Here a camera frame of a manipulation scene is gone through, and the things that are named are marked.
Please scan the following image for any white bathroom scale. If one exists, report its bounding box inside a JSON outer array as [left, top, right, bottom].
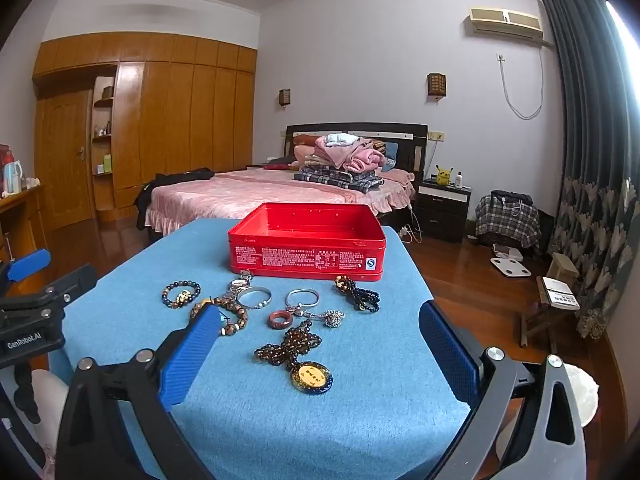
[[489, 256, 530, 279]]

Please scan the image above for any blue tablecloth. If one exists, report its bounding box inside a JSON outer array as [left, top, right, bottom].
[[47, 217, 483, 480]]

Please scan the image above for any wooden wardrobe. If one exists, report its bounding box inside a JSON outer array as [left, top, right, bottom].
[[31, 31, 258, 233]]

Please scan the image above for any plaid folded blanket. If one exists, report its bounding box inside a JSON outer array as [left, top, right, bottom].
[[293, 164, 385, 192]]

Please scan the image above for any white booklet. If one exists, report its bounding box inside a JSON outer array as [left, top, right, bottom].
[[542, 276, 581, 309]]

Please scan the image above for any red tin box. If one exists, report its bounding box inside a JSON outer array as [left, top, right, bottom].
[[227, 202, 387, 281]]

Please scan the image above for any plaid bag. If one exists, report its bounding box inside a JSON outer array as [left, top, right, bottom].
[[474, 190, 542, 251]]

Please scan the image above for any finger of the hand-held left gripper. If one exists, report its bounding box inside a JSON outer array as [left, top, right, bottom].
[[7, 249, 52, 283], [0, 264, 97, 324]]

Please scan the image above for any large wall lamp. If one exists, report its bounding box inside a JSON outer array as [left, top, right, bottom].
[[426, 72, 447, 102]]

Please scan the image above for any air conditioner hose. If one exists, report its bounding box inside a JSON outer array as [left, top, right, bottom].
[[495, 42, 546, 121]]

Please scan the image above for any pile of pink clothes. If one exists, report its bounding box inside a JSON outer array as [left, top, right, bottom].
[[314, 132, 387, 173]]

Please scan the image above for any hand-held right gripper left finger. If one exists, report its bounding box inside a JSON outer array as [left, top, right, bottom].
[[54, 304, 223, 480]]

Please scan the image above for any brown bead necklace gold pendant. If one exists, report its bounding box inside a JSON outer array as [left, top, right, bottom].
[[254, 319, 334, 396]]

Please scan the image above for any pink pillow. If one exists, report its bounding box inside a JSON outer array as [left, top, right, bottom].
[[292, 134, 321, 166]]

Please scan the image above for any black nightstand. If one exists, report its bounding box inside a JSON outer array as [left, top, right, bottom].
[[416, 178, 473, 244]]

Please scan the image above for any black bead necklace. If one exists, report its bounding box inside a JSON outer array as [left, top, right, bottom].
[[334, 276, 381, 313]]

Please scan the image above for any red-brown stone ring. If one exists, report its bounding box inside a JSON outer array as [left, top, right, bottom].
[[268, 310, 297, 332]]

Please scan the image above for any dark floral curtain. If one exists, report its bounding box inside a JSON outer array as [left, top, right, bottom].
[[537, 0, 640, 341]]

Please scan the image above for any dark bead bracelet gold charm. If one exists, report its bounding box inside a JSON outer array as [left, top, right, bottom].
[[161, 280, 202, 309]]

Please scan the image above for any small wooden stool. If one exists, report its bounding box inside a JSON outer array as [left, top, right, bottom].
[[550, 251, 581, 283]]

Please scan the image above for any silver bangle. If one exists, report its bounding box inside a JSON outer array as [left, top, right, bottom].
[[236, 286, 273, 309]]

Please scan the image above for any silver ring with ball charm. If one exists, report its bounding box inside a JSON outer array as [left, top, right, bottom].
[[285, 287, 347, 330]]

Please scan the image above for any blue white kettle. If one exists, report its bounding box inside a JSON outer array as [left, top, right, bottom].
[[2, 160, 23, 196]]

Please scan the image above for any silver keychain clasp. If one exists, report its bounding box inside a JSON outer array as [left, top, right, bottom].
[[227, 270, 255, 293]]

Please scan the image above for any air conditioner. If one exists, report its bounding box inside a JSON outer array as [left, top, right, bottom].
[[468, 6, 544, 43]]

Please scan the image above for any bed with pink bedspread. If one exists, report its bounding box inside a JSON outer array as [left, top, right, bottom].
[[135, 122, 430, 241]]

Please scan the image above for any brown bead bracelet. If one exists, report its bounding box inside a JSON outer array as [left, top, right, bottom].
[[190, 296, 249, 337]]

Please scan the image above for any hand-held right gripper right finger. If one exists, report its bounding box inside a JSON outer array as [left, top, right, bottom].
[[419, 300, 587, 480]]

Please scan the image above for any white cloth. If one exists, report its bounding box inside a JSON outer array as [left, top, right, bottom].
[[31, 369, 71, 463]]

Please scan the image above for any wooden desk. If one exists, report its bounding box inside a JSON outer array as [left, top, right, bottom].
[[0, 185, 48, 281]]

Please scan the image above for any black garment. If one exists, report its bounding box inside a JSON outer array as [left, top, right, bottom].
[[134, 167, 216, 231]]

